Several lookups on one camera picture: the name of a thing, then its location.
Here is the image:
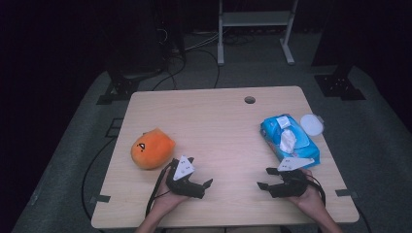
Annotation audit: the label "orange plush toy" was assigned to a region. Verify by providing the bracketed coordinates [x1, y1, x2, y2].
[130, 127, 177, 171]

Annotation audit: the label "white metal stand frame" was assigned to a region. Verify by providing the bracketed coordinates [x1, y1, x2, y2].
[217, 0, 299, 67]

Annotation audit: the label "person's left hand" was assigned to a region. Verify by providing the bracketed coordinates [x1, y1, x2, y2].
[152, 169, 191, 214]

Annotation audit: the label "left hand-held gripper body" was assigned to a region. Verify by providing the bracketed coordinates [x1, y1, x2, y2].
[165, 154, 207, 200]

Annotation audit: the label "white wet wipe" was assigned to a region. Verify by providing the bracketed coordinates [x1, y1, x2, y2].
[279, 128, 297, 154]

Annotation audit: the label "black tape floor outline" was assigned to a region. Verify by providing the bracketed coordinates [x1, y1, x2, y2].
[104, 116, 125, 139]

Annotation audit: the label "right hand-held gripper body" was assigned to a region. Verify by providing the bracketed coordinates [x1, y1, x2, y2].
[268, 157, 316, 199]

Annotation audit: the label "left hand-held gripper cable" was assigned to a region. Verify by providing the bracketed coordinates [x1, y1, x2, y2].
[145, 159, 178, 217]

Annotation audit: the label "black tape strip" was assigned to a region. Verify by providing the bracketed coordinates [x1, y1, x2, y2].
[89, 193, 112, 205]
[334, 188, 360, 199]

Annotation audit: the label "hand-held gripper cable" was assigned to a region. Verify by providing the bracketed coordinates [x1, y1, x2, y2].
[302, 174, 326, 208]
[145, 159, 178, 217]

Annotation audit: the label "white floor cables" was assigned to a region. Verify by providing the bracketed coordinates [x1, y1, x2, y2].
[184, 31, 222, 52]

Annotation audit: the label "right hand-held gripper cable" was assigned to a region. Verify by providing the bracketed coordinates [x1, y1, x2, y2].
[302, 174, 326, 208]

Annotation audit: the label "person's right hand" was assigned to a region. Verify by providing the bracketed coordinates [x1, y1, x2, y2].
[287, 168, 322, 214]

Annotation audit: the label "blue wet wipe pack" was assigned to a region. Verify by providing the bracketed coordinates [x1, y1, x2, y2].
[259, 113, 325, 170]

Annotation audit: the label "long black floor cable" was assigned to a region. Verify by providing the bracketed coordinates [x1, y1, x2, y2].
[81, 135, 119, 225]

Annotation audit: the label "black stand base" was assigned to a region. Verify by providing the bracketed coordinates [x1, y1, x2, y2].
[96, 54, 164, 106]
[312, 62, 367, 102]

